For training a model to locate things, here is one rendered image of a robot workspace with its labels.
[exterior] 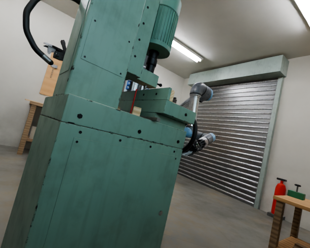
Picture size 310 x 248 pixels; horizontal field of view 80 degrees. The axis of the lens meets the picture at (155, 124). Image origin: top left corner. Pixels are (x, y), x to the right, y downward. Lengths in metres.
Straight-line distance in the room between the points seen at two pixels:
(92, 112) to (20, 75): 3.55
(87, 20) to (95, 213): 0.71
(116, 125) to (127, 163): 0.16
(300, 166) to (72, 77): 3.41
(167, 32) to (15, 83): 3.41
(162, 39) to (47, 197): 0.85
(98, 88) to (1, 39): 3.59
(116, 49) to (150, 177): 0.56
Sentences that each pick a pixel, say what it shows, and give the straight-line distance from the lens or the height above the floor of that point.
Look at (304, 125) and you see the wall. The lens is 3.73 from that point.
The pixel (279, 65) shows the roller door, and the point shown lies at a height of 2.46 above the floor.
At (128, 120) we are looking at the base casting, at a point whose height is 0.77.
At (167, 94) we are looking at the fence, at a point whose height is 0.92.
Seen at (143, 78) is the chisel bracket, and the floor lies 1.02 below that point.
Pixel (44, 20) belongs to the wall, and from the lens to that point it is 4.43.
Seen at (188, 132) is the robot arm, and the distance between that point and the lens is 1.44.
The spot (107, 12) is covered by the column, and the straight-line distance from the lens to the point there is 0.87.
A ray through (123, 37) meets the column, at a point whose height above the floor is 1.11.
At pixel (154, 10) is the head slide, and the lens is 1.08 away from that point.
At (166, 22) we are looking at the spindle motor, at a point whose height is 1.33.
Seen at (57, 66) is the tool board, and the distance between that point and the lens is 4.18.
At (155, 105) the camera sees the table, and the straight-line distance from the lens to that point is 0.83.
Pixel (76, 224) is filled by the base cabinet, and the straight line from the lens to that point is 0.74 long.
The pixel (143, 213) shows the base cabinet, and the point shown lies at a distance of 0.88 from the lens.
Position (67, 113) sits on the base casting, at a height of 0.74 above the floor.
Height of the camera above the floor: 0.72
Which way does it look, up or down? 5 degrees up
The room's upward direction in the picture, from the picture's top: 14 degrees clockwise
